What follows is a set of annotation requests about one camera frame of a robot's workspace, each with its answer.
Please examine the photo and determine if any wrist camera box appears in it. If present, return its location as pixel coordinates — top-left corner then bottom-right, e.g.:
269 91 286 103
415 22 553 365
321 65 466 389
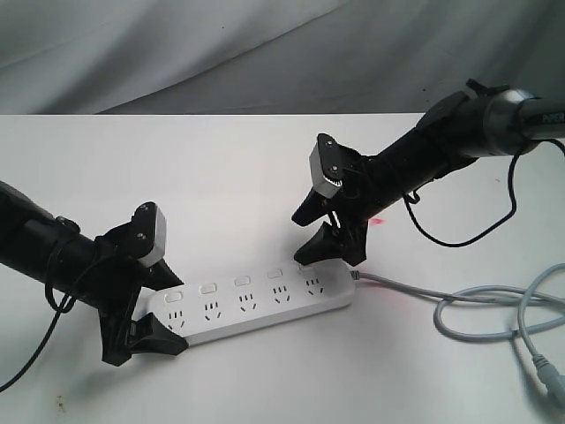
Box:
309 132 360 200
128 201 167 268

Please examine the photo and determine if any white five-socket power strip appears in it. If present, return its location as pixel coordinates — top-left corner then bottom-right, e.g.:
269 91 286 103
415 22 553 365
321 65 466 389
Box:
147 260 356 346

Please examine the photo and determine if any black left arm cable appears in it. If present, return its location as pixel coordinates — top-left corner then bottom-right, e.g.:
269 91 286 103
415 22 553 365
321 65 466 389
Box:
0 246 111 388

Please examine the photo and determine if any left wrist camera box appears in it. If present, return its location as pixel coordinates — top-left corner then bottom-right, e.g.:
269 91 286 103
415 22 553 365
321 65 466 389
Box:
128 201 167 268

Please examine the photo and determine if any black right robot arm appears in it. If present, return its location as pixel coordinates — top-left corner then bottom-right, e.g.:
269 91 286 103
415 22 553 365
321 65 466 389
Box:
291 79 564 266

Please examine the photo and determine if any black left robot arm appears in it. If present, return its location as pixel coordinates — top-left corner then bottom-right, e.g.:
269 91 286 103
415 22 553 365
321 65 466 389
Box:
1 183 188 366

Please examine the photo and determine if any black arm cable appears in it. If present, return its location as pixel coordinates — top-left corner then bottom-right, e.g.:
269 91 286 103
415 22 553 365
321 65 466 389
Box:
399 139 565 246
0 246 111 388

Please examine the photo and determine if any grey power cord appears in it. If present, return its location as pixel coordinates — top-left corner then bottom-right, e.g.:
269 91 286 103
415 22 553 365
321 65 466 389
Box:
348 264 565 398

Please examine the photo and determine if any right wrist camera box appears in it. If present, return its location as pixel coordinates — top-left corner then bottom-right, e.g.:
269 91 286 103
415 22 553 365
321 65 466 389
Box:
309 132 360 200

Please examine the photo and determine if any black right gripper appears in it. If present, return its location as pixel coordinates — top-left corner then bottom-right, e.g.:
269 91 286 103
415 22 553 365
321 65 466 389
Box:
291 149 397 266

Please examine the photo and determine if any grey backdrop cloth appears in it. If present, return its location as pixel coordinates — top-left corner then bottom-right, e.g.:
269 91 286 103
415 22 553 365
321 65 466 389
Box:
1 1 564 114

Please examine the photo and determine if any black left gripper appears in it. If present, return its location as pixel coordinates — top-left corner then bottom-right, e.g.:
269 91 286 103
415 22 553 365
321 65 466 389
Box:
93 223 188 367

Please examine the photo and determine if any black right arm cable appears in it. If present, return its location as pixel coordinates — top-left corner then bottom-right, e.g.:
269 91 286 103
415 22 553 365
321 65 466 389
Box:
399 139 565 246

